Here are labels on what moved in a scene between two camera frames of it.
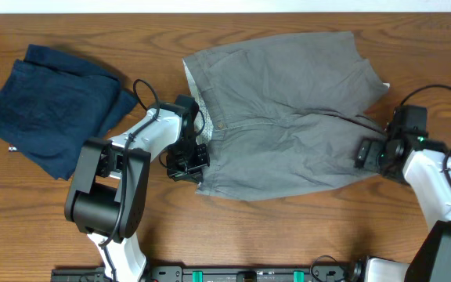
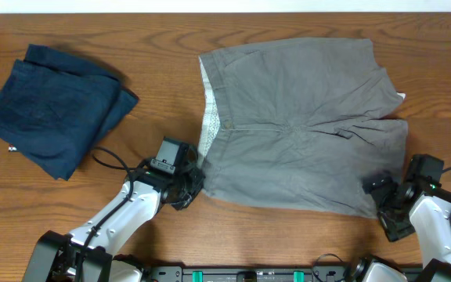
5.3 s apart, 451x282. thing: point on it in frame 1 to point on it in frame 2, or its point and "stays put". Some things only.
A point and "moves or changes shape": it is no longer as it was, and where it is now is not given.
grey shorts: x=286 y=117 moves or changes shape
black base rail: x=220 y=273 stays put
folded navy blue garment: x=50 y=106 stays put
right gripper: x=368 y=155 to x=380 y=189
